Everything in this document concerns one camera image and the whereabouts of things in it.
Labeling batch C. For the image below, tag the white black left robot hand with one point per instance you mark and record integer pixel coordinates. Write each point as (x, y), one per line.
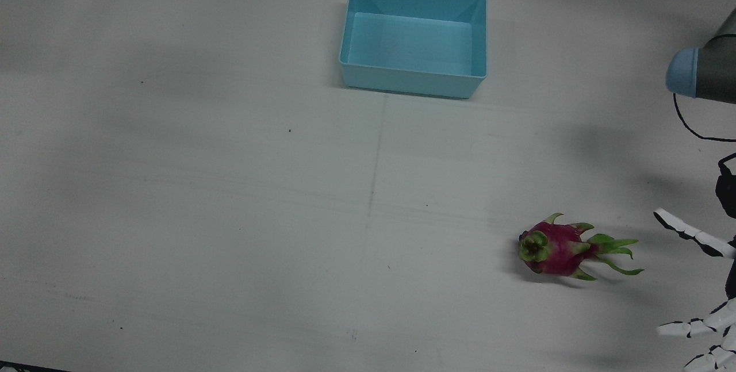
(698, 237)

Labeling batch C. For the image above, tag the pink green dragon fruit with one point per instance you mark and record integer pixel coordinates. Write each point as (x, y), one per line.
(555, 248)

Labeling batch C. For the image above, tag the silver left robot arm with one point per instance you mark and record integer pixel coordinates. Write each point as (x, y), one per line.
(713, 73)

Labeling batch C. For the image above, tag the empty light blue plastic bin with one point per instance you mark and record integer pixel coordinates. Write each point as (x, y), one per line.
(411, 44)

